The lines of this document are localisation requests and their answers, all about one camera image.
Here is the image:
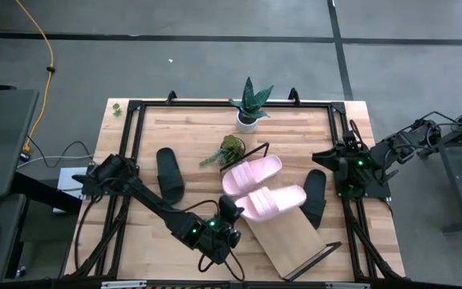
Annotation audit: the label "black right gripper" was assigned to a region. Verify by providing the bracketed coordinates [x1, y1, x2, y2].
[312, 142, 373, 185]

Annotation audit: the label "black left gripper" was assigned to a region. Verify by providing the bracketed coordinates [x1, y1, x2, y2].
[198, 195, 245, 265]

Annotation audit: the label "black rubber slide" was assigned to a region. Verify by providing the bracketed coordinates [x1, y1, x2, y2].
[299, 169, 328, 230]
[156, 147, 186, 206]

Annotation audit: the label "pink rubber slide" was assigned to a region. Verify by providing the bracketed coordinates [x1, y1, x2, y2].
[221, 155, 283, 197]
[233, 184, 308, 224]

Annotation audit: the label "succulent plants in dark pot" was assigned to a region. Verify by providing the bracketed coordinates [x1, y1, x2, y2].
[198, 134, 247, 169]

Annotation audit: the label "snake plant in white pot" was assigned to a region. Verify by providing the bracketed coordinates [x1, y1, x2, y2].
[228, 76, 275, 135]

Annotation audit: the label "white flat box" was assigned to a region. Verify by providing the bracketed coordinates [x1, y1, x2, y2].
[52, 166, 95, 214]

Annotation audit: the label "wooden shelf with black frame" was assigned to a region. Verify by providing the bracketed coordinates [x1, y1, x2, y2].
[219, 141, 343, 282]

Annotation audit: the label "black metal table frame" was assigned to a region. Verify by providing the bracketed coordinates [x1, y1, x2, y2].
[64, 88, 407, 282]

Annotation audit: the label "grey floor cable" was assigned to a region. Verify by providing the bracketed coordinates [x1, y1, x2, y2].
[18, 153, 95, 165]

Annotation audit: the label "yellow cable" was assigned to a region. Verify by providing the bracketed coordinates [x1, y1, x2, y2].
[13, 0, 56, 156]

